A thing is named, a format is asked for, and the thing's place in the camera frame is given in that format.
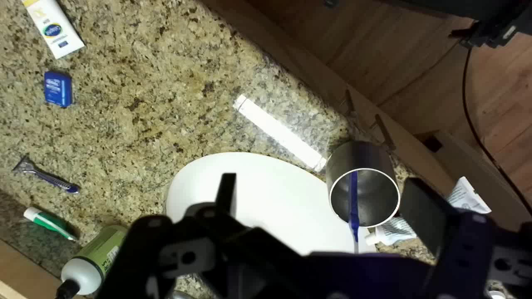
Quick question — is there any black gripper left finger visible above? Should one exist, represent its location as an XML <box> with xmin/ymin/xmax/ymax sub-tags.
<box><xmin>97</xmin><ymin>171</ymin><xmax>335</xmax><ymax>299</ymax></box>

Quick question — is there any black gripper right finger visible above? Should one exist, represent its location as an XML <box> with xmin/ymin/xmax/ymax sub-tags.
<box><xmin>398</xmin><ymin>176</ymin><xmax>532</xmax><ymax>299</ymax></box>

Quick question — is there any blue dental floss box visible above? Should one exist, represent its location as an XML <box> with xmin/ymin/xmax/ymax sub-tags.
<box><xmin>42</xmin><ymin>70</ymin><xmax>76</xmax><ymax>110</ymax></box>

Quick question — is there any white sink basin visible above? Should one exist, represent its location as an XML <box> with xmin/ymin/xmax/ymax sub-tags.
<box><xmin>165</xmin><ymin>151</ymin><xmax>363</xmax><ymax>256</ymax></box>

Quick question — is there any crumpled white toothpaste tube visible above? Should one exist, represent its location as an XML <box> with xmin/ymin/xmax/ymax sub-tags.
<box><xmin>365</xmin><ymin>174</ymin><xmax>493</xmax><ymax>247</ymax></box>

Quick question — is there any blue toothbrush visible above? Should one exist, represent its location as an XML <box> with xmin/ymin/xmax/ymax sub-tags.
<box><xmin>348</xmin><ymin>169</ymin><xmax>363</xmax><ymax>246</ymax></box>

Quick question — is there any stainless steel cup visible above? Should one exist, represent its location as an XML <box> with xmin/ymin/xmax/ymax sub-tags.
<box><xmin>323</xmin><ymin>139</ymin><xmax>403</xmax><ymax>229</ymax></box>

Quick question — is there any green pump bottle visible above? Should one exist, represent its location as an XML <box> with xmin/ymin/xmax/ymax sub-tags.
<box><xmin>56</xmin><ymin>224</ymin><xmax>130</xmax><ymax>299</ymax></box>

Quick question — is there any wooden vanity cabinet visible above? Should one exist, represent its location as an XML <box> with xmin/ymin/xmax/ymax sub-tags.
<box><xmin>202</xmin><ymin>0</ymin><xmax>532</xmax><ymax>234</ymax></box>

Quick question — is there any blue grey razor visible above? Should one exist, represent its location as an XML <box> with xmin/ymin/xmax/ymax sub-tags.
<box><xmin>12</xmin><ymin>153</ymin><xmax>82</xmax><ymax>196</ymax></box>

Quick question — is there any small green white toothpaste tube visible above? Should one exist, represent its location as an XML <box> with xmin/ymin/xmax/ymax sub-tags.
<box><xmin>22</xmin><ymin>206</ymin><xmax>81</xmax><ymax>244</ymax></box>

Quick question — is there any white sunscreen tube yellow cap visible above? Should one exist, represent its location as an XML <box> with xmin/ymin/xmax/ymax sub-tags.
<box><xmin>21</xmin><ymin>0</ymin><xmax>87</xmax><ymax>61</ymax></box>

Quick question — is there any metal cabinet door handle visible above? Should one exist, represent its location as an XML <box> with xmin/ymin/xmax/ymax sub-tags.
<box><xmin>345</xmin><ymin>88</ymin><xmax>360</xmax><ymax>118</ymax></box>
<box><xmin>373</xmin><ymin>113</ymin><xmax>398</xmax><ymax>151</ymax></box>

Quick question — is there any thin black floor cable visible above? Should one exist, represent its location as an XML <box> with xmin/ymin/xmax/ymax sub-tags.
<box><xmin>461</xmin><ymin>46</ymin><xmax>532</xmax><ymax>198</ymax></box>

